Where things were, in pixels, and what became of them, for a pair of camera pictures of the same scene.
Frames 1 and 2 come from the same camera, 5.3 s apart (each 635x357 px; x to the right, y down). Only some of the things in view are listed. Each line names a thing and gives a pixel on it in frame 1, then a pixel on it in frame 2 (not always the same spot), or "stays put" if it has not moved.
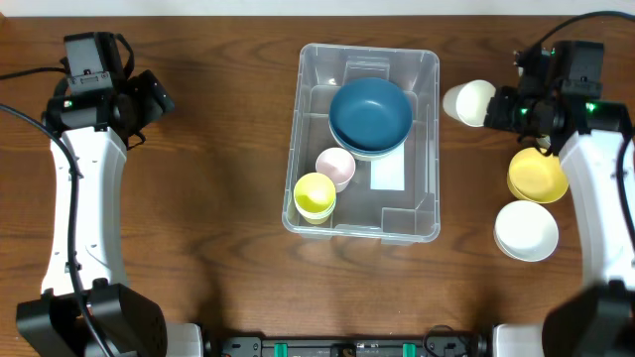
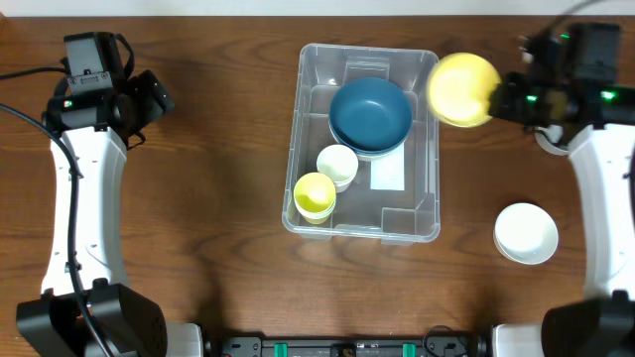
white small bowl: x=526 y=230 stays put
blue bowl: x=370 y=136 stays put
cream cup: x=468 y=101 to x=338 y=162
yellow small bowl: x=537 y=177 to x=459 y=89
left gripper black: x=150 y=92 stays put
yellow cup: x=316 y=214 stays put
